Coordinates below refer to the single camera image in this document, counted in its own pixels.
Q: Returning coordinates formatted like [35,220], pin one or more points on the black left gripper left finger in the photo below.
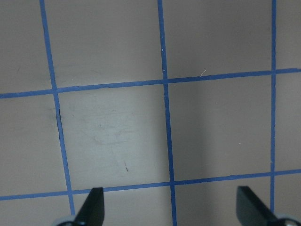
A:
[92,211]

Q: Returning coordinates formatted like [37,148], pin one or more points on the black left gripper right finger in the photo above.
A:
[250,210]

